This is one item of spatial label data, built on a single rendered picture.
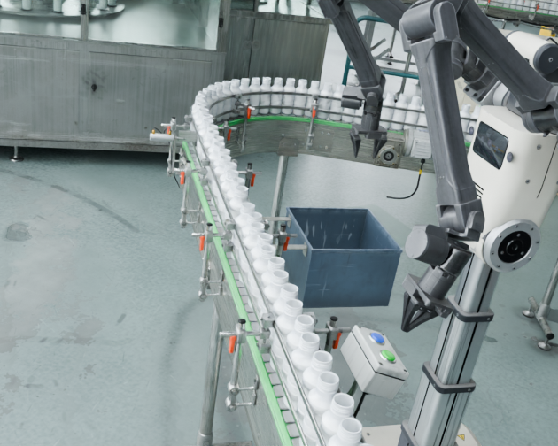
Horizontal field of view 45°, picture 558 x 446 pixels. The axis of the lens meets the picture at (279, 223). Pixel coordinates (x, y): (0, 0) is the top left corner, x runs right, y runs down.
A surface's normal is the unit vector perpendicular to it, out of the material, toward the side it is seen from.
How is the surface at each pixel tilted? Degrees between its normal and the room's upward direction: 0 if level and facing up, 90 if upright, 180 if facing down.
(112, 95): 90
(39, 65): 90
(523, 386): 0
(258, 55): 90
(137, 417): 0
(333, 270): 90
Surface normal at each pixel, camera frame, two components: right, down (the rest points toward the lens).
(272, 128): 0.37, 0.47
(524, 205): 0.21, 0.61
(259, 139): 0.57, 0.39
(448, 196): -0.84, 0.24
